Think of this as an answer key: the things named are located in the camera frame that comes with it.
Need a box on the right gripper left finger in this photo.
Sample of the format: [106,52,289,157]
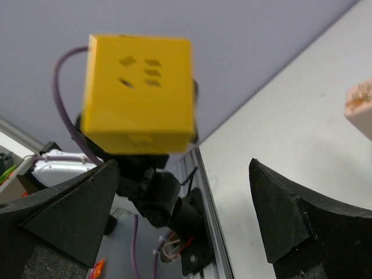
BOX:
[1,160,119,278]

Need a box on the pink cube socket adapter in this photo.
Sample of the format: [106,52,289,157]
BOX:
[344,77,371,141]

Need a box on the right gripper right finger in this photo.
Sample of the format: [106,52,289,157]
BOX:
[249,159,371,278]

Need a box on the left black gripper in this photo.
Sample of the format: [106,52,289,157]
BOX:
[74,113,184,228]

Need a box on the aluminium front rail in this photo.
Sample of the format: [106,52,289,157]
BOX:
[1,122,233,278]

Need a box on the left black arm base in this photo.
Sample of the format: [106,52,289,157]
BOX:
[167,188,214,277]

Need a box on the yellow cube socket adapter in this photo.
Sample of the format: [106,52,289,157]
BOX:
[81,33,196,155]

